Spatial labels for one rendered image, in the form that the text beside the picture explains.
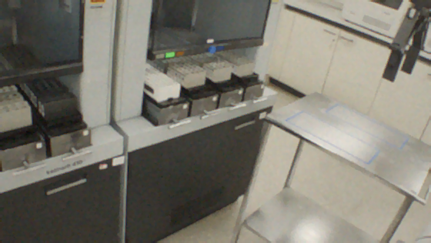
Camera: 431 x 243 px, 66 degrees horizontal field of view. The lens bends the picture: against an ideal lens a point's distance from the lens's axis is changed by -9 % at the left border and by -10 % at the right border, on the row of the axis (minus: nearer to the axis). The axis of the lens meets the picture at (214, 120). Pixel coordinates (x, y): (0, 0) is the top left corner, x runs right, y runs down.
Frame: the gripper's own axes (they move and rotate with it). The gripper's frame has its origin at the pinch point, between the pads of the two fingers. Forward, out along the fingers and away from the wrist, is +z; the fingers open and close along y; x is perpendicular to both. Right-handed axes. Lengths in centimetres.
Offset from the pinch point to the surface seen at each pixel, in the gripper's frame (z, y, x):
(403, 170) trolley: 38.0, 31.4, -7.0
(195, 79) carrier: 35, 5, 73
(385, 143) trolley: 38, 44, 5
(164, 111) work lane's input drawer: 41, -15, 66
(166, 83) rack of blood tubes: 34, -9, 73
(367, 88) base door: 78, 219, 78
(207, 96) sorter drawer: 39, 6, 67
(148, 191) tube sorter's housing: 76, -18, 66
